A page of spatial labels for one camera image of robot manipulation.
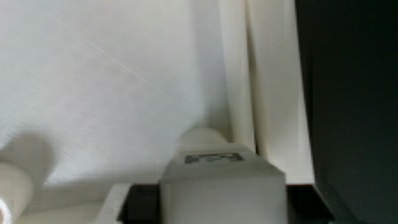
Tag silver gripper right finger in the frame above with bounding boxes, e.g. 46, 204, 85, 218
286, 184, 341, 224

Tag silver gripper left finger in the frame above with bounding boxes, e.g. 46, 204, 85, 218
117, 184, 160, 224

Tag white table leg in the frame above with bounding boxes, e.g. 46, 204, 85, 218
160, 128, 288, 224

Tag white square tabletop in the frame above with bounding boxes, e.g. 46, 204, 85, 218
0, 0, 258, 224

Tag white right obstacle wall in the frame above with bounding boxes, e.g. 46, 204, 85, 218
247, 0, 314, 185

